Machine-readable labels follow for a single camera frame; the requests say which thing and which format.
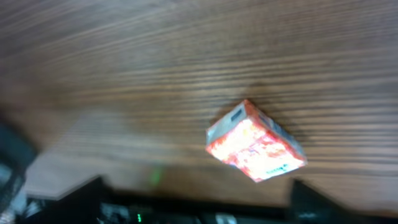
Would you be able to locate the grey plastic shopping basket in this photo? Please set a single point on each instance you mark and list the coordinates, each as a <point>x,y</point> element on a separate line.
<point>17,154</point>

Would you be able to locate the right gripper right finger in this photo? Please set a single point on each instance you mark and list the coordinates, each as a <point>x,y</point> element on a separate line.
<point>309,206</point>

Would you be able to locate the small red white carton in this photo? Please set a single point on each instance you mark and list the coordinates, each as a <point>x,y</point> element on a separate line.
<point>254,143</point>

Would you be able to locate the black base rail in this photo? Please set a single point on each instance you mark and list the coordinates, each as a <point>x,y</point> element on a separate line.
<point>155,210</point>

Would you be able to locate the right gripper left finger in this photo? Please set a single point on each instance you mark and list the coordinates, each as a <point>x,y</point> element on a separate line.
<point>82,206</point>

